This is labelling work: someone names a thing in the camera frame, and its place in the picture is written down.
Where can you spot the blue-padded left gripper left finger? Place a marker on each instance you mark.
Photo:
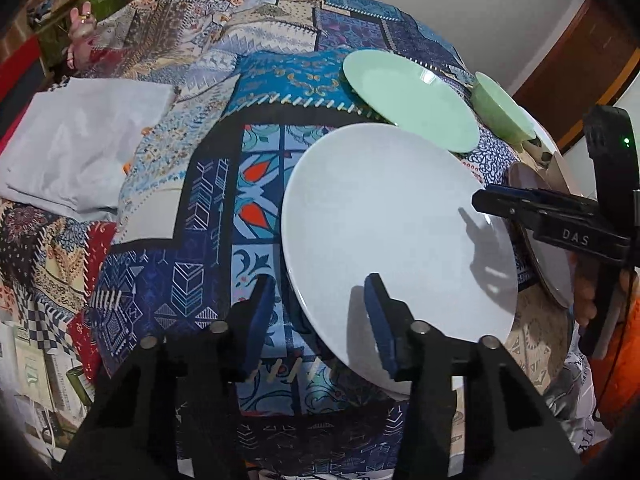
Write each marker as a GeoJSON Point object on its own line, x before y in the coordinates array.
{"type": "Point", "coordinates": [248, 321]}

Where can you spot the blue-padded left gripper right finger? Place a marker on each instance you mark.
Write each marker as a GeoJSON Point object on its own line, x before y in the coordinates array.
{"type": "Point", "coordinates": [395, 330]}

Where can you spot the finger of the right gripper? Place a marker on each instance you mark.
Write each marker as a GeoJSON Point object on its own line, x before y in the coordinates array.
{"type": "Point", "coordinates": [532, 216]}
{"type": "Point", "coordinates": [538, 196]}

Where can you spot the pink beige plate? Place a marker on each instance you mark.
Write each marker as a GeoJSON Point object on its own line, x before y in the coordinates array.
{"type": "Point", "coordinates": [552, 264]}

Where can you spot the light green bowl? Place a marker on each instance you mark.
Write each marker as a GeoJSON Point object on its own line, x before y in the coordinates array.
{"type": "Point", "coordinates": [499, 112]}

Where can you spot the large white plate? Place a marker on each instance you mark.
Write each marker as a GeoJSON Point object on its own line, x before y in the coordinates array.
{"type": "Point", "coordinates": [372, 198]}

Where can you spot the light green plate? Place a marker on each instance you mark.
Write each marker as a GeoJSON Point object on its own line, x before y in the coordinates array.
{"type": "Point", "coordinates": [412, 98]}

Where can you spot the white patterned bowl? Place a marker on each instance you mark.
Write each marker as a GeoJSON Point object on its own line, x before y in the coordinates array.
{"type": "Point", "coordinates": [538, 152]}

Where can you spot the person's right hand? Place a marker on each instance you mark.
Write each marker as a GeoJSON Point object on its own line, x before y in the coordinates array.
{"type": "Point", "coordinates": [585, 283]}

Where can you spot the brown wooden door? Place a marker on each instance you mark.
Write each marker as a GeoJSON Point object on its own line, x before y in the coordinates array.
{"type": "Point", "coordinates": [591, 64]}

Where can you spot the folded white cloth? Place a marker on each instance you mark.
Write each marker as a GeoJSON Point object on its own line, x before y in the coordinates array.
{"type": "Point", "coordinates": [67, 154]}

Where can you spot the patchwork patterned bedspread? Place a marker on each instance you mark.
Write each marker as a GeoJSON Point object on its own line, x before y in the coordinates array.
{"type": "Point", "coordinates": [259, 82]}

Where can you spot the pink bunny toy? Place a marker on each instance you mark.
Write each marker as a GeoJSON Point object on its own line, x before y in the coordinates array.
{"type": "Point", "coordinates": [81, 33]}

